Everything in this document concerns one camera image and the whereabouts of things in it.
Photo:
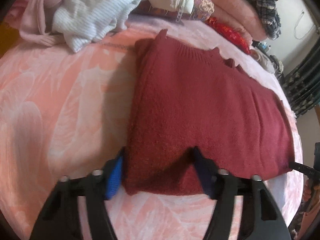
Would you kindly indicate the person's right hand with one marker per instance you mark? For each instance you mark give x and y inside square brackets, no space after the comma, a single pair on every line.
[306,192]

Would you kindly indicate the pink floral bed blanket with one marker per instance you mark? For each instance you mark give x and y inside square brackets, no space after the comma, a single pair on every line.
[66,114]

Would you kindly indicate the red embroidered small pillow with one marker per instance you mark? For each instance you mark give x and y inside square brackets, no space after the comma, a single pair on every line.
[229,34]

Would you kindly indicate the white ribbed knit garment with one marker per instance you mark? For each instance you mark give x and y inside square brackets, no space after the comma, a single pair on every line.
[84,21]

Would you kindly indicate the dark red knit sweater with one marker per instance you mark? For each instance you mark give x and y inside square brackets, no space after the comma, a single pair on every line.
[187,97]

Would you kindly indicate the dark floral curtain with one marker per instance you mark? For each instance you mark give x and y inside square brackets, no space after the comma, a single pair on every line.
[302,84]

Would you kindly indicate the pale pink knit garment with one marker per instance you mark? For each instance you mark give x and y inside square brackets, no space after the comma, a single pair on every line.
[36,23]

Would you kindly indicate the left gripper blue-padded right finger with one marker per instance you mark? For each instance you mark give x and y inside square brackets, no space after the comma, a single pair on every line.
[244,208]

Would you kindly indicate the purple floral patterned pillow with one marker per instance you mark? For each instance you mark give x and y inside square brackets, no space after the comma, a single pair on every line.
[202,10]

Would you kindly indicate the bright pink folded cloth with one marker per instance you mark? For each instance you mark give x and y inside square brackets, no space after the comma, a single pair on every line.
[15,13]

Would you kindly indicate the beige grey garment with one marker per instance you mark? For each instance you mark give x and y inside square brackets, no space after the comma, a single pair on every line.
[270,63]

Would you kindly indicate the dark plaid garment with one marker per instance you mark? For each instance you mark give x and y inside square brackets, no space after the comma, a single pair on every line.
[268,14]

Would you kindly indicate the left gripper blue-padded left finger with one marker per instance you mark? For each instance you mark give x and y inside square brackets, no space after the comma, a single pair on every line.
[75,209]

